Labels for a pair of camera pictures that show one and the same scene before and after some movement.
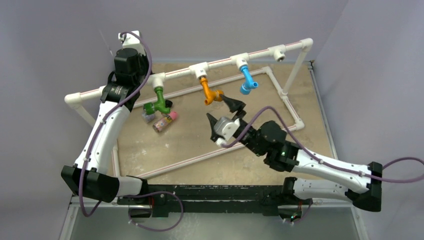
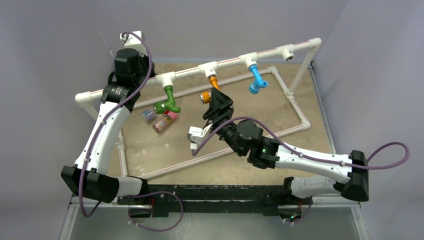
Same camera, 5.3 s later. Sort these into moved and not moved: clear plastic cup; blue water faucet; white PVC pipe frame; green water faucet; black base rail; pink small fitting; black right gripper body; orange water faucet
Moved: green water faucet; black right gripper body; orange water faucet; blue water faucet; white PVC pipe frame
Not moved: clear plastic cup; black base rail; pink small fitting
